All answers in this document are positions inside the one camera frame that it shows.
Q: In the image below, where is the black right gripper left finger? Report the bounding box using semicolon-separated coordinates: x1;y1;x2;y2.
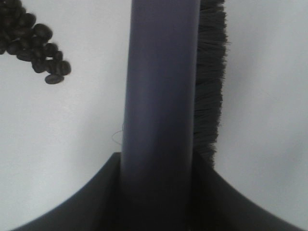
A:
16;152;121;231

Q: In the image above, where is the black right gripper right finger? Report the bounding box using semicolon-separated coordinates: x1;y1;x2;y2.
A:
191;154;300;231

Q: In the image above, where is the pile of coffee beans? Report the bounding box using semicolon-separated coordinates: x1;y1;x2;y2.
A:
0;0;72;85

